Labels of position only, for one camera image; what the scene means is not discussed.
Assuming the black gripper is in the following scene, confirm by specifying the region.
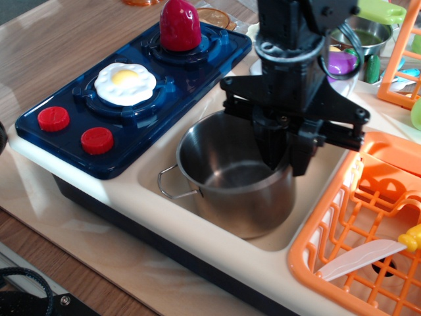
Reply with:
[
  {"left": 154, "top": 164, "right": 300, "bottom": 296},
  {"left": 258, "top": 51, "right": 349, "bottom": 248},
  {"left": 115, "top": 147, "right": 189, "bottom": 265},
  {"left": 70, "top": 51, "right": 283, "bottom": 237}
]
[{"left": 220, "top": 39, "right": 370, "bottom": 176}]

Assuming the stainless steel pot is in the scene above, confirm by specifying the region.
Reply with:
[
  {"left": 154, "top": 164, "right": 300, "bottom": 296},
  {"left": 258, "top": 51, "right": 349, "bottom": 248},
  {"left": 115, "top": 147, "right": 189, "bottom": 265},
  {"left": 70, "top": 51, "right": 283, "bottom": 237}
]
[{"left": 157, "top": 111, "right": 296, "bottom": 238}]

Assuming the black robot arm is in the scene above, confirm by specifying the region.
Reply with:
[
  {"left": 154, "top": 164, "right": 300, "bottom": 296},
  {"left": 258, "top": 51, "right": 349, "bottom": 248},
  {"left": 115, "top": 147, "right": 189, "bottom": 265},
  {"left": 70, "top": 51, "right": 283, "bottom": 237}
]
[{"left": 220, "top": 1, "right": 370, "bottom": 176}]

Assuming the small steel pot background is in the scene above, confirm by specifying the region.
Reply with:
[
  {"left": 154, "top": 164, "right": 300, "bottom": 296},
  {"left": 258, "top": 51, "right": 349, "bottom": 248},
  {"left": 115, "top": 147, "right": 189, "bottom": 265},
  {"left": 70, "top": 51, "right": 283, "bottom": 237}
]
[{"left": 331, "top": 16, "right": 393, "bottom": 57}]

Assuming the cream toy sink unit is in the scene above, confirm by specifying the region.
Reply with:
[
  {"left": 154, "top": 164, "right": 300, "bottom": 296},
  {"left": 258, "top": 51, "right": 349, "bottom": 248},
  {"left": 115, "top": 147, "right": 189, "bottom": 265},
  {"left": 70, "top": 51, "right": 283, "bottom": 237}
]
[{"left": 7, "top": 58, "right": 421, "bottom": 316}]

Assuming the white toy faucet base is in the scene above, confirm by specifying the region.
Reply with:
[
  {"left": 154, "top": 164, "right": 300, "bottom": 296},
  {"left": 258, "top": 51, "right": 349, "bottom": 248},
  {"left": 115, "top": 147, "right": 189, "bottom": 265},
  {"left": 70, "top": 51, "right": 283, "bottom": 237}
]
[{"left": 249, "top": 61, "right": 359, "bottom": 97}]

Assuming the purple toy eggplant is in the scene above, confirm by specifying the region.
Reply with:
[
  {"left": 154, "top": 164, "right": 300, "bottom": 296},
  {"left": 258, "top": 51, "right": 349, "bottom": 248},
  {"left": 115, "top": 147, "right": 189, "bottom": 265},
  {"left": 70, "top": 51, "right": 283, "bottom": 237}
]
[{"left": 328, "top": 47, "right": 360, "bottom": 75}]

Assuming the orange dish rack basket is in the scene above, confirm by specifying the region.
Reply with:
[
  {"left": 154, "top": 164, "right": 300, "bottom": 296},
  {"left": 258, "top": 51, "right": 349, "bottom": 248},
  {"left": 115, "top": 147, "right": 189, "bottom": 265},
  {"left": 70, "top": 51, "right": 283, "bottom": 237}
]
[{"left": 288, "top": 132, "right": 420, "bottom": 315}]

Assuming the green toy cucumber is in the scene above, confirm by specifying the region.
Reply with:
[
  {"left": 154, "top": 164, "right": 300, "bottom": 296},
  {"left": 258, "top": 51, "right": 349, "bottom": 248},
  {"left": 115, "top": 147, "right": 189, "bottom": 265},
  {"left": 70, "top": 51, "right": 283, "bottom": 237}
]
[{"left": 364, "top": 55, "right": 381, "bottom": 84}]

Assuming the orange plastic rack background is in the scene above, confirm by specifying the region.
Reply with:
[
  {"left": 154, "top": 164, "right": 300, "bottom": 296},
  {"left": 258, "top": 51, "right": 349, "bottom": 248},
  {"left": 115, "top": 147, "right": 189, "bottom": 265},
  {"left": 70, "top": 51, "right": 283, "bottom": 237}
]
[{"left": 377, "top": 1, "right": 420, "bottom": 110}]

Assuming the red toy pepper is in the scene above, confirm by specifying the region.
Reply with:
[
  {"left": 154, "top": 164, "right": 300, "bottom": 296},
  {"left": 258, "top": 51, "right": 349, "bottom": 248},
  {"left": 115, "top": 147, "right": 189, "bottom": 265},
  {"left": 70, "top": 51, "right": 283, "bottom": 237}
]
[{"left": 159, "top": 0, "right": 201, "bottom": 52}]

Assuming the green plastic cutting board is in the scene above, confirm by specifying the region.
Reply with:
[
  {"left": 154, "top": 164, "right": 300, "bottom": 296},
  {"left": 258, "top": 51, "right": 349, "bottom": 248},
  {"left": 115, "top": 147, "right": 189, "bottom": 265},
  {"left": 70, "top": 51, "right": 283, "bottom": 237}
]
[{"left": 357, "top": 0, "right": 407, "bottom": 25}]

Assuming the white plastic toy knife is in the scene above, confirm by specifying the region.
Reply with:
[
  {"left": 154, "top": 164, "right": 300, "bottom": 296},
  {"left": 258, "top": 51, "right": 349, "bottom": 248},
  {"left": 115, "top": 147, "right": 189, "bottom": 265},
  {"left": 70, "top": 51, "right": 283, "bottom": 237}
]
[{"left": 316, "top": 224, "right": 420, "bottom": 282}]

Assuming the toy fried egg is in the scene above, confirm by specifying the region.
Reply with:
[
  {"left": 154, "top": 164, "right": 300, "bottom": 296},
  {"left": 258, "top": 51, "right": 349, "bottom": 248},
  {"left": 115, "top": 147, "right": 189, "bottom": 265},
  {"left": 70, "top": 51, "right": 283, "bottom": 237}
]
[{"left": 94, "top": 63, "right": 157, "bottom": 106}]

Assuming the red stove knob right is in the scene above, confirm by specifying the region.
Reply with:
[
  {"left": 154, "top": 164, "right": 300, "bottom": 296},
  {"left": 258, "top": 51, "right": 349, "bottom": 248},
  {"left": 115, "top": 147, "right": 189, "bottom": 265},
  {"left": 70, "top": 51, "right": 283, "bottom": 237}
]
[{"left": 80, "top": 127, "right": 114, "bottom": 155}]

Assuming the red stove knob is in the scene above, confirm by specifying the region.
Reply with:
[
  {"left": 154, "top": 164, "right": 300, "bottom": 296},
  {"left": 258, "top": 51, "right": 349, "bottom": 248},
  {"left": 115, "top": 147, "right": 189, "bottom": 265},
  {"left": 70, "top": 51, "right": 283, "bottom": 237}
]
[
  {"left": 80, "top": 127, "right": 114, "bottom": 155},
  {"left": 37, "top": 106, "right": 70, "bottom": 132}
]

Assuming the orange transparent lid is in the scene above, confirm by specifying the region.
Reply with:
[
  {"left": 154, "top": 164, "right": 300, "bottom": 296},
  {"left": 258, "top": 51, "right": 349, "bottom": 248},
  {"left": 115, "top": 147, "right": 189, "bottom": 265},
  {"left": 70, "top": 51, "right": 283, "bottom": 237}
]
[{"left": 122, "top": 0, "right": 161, "bottom": 7}]

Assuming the blue toy stove top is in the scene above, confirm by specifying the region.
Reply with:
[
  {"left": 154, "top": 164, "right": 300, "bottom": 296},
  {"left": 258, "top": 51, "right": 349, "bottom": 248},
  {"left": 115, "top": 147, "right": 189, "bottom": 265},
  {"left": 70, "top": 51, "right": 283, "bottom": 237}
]
[{"left": 15, "top": 23, "right": 252, "bottom": 180}]

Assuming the red stove knob left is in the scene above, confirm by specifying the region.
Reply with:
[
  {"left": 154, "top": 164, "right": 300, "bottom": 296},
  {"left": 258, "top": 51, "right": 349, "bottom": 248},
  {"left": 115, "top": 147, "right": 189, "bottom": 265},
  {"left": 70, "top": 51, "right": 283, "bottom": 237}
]
[{"left": 37, "top": 106, "right": 70, "bottom": 132}]

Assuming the black cable bottom left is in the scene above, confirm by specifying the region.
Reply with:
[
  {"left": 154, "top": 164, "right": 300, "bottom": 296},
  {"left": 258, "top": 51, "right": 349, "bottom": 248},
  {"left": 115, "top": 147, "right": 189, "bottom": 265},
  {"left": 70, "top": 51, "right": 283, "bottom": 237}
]
[{"left": 0, "top": 267, "right": 54, "bottom": 316}]

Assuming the black metal bracket bottom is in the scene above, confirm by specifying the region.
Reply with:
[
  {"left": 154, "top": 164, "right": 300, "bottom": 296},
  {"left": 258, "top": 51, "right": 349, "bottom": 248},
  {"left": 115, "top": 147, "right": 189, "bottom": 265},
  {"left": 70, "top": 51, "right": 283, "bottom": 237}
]
[{"left": 0, "top": 290, "right": 99, "bottom": 316}]

